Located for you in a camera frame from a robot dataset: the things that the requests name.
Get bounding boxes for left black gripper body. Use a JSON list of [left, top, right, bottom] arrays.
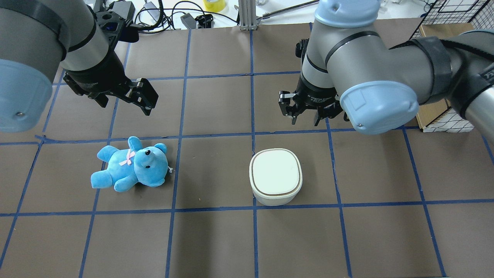
[[63, 50, 129, 97]]

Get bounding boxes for yellow tape roll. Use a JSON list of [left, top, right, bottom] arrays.
[[203, 0, 227, 13]]

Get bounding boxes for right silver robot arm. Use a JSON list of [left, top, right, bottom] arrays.
[[279, 0, 494, 141]]

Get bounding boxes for white plastic trash can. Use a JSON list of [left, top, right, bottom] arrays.
[[249, 148, 303, 207]]

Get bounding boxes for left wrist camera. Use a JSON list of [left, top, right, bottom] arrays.
[[92, 0, 139, 49]]

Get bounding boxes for aluminium frame post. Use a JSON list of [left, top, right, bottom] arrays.
[[238, 0, 258, 31]]

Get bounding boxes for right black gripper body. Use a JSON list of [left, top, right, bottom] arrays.
[[293, 75, 343, 116]]

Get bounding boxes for grid-patterned cardboard box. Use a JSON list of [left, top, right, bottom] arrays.
[[411, 0, 493, 133]]

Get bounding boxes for blue teddy bear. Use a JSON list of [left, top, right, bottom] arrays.
[[90, 137, 173, 192]]

